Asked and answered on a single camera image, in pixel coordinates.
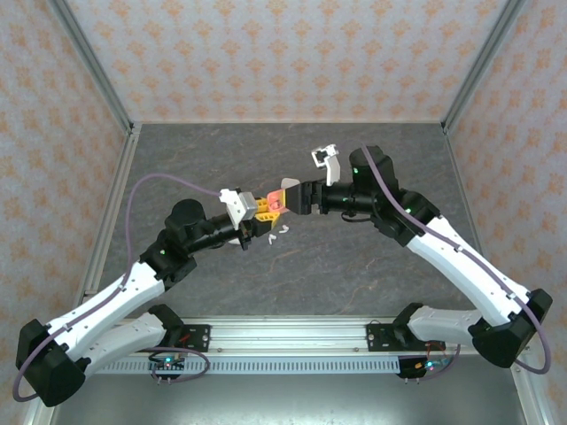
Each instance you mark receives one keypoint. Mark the pink earbud charging case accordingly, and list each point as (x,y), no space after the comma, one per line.
(277,199)

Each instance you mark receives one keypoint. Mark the white earbud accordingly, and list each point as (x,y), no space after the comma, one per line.
(283,228)
(271,239)

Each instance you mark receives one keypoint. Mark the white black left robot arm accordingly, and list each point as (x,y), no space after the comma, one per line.
(102,305)

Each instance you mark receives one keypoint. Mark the left controller circuit board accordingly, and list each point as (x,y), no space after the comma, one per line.
(167,364)

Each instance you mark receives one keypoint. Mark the controller circuit board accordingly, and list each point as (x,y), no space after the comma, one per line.
(427,365)
(167,364)

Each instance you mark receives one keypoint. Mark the right controller circuit board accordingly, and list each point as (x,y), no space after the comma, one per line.
(427,365)

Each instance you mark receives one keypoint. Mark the aluminium side rail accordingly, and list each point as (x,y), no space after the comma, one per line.
(116,190)
(466,177)

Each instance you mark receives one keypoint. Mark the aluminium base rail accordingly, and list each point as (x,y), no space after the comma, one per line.
(288,338)

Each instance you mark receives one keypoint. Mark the aluminium frame post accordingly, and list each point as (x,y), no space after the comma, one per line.
(485,62)
(88,62)

